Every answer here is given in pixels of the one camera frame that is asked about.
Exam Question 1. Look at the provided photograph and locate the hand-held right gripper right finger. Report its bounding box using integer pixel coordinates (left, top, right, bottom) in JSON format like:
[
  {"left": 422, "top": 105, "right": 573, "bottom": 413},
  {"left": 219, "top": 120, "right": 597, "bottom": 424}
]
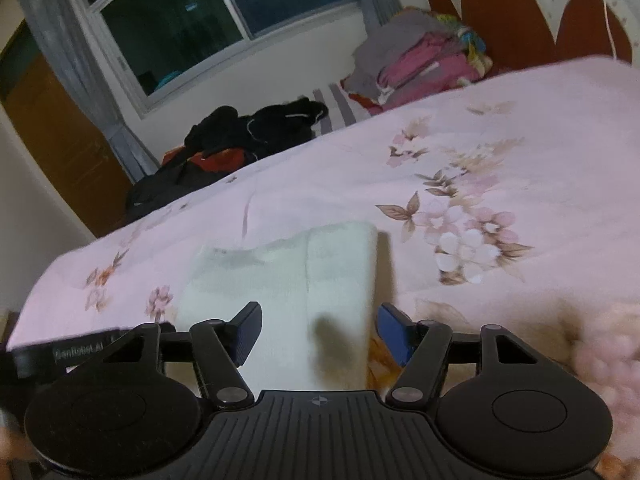
[{"left": 377, "top": 302, "right": 538, "bottom": 409}]

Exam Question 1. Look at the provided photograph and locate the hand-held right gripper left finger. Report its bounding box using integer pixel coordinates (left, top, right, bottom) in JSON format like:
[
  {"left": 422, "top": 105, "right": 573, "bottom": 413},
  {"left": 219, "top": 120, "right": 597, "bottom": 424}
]
[{"left": 106, "top": 301, "right": 264, "bottom": 412}]

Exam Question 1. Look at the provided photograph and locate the pale green towel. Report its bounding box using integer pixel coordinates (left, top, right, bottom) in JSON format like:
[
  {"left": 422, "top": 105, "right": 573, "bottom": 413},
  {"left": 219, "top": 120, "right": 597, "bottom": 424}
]
[{"left": 175, "top": 220, "right": 379, "bottom": 392}]

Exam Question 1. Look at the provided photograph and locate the pile of black clothes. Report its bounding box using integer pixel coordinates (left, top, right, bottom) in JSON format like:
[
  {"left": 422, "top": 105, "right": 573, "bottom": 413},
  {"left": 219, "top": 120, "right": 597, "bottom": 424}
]
[{"left": 124, "top": 99, "right": 330, "bottom": 223}]

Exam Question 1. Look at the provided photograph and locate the pile of pink grey clothes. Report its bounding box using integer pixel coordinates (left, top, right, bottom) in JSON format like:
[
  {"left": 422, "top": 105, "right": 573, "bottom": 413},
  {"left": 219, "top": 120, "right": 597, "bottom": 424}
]
[{"left": 340, "top": 7, "right": 495, "bottom": 111}]

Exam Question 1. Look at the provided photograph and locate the red orange garment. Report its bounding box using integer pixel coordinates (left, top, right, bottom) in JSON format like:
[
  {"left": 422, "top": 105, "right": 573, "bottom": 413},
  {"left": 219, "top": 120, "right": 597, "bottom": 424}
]
[{"left": 161, "top": 147, "right": 247, "bottom": 175}]

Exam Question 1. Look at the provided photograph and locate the pink floral bedsheet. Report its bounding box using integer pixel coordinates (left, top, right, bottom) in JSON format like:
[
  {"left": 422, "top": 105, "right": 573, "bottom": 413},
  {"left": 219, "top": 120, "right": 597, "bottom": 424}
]
[{"left": 7, "top": 55, "right": 640, "bottom": 480}]

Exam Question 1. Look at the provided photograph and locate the brown wooden door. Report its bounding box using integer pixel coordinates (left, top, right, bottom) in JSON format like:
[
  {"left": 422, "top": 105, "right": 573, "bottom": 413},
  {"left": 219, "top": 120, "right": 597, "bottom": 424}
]
[{"left": 0, "top": 25, "right": 133, "bottom": 238}]

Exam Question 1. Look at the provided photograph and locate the grey striped cloth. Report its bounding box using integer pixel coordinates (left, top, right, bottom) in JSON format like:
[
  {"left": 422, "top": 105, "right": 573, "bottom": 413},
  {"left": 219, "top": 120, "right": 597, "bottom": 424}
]
[{"left": 310, "top": 80, "right": 375, "bottom": 137}]

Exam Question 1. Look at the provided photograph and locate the white framed window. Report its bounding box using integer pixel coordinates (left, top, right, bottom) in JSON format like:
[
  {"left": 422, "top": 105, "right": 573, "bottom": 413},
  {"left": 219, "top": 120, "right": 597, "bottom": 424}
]
[{"left": 70, "top": 0, "right": 362, "bottom": 113}]

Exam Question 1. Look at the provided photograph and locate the red and white headboard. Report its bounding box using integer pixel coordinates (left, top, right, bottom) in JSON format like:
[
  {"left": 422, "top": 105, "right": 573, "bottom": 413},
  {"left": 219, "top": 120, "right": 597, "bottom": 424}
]
[{"left": 426, "top": 0, "right": 640, "bottom": 80}]

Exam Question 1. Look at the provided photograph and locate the white cable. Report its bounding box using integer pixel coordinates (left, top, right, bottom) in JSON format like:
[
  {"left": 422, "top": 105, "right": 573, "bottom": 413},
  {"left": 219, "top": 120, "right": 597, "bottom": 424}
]
[{"left": 589, "top": 0, "right": 635, "bottom": 67}]

